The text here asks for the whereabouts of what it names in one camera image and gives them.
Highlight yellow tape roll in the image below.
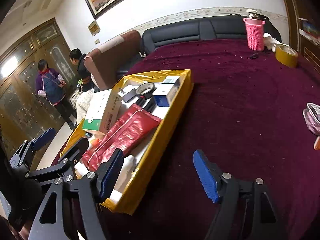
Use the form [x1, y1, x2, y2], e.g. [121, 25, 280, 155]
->
[275, 44, 298, 68]

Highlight black leather sofa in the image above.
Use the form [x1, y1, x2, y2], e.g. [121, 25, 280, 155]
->
[120, 15, 271, 79]

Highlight pink knitted bottle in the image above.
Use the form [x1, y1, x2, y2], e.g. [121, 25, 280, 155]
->
[242, 9, 265, 51]

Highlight blue white small box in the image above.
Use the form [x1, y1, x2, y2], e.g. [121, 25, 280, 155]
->
[152, 76, 180, 107]

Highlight white cloth toy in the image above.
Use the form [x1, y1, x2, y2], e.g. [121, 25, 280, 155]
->
[263, 33, 281, 53]

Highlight person in purple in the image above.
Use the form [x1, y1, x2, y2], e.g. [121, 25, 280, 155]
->
[35, 59, 76, 131]

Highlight yellow tray box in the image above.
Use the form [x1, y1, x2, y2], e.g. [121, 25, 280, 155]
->
[60, 69, 194, 215]

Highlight wooden shelf cabinet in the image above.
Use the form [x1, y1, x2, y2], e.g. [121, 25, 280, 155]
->
[284, 0, 319, 68]

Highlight white green medicine box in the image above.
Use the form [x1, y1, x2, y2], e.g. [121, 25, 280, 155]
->
[82, 89, 121, 135]

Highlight small gold wall plaque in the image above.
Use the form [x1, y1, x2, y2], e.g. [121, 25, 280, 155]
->
[88, 21, 101, 36]

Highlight red foil packet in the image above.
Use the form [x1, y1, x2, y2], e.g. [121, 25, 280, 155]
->
[82, 103, 161, 171]

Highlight maroon table cloth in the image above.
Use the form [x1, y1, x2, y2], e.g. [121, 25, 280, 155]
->
[51, 38, 320, 240]

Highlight white small bottle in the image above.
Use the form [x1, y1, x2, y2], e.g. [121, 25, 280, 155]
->
[110, 155, 137, 203]

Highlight small black clip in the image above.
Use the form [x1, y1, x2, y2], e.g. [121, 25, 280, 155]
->
[249, 53, 259, 60]

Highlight ornate wooden door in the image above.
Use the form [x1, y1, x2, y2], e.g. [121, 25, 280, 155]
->
[1, 18, 78, 170]

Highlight pink white plastic container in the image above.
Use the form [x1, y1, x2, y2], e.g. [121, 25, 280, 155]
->
[303, 102, 320, 136]

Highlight black marker pen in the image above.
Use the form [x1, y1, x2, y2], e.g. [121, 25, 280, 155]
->
[135, 96, 157, 113]

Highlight black tape roll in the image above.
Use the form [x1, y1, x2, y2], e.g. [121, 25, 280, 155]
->
[136, 82, 156, 99]

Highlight white orange medicine box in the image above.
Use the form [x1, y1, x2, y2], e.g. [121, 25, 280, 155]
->
[313, 136, 320, 150]

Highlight person in black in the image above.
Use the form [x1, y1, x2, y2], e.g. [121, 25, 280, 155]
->
[69, 48, 94, 92]

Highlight brown armchair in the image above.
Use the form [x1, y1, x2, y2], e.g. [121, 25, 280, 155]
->
[84, 30, 141, 90]

